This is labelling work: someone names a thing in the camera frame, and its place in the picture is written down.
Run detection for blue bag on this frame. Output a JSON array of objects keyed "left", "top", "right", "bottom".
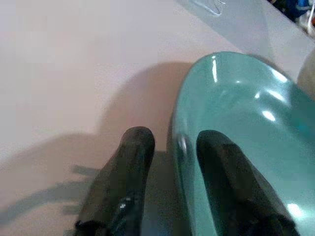
[{"left": 269, "top": 0, "right": 315, "bottom": 27}]

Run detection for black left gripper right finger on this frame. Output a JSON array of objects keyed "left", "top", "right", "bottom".
[{"left": 196, "top": 129, "right": 300, "bottom": 236}]

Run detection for teal plate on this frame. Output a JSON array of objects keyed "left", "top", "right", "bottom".
[{"left": 168, "top": 51, "right": 315, "bottom": 236}]

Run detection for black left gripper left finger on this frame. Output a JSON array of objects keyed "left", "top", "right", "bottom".
[{"left": 75, "top": 126, "right": 156, "bottom": 236}]

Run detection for clear plastic scrap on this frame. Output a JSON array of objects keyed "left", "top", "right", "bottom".
[{"left": 194, "top": 0, "right": 226, "bottom": 16}]

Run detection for white ceramic bowl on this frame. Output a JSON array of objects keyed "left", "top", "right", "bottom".
[{"left": 296, "top": 52, "right": 315, "bottom": 92}]

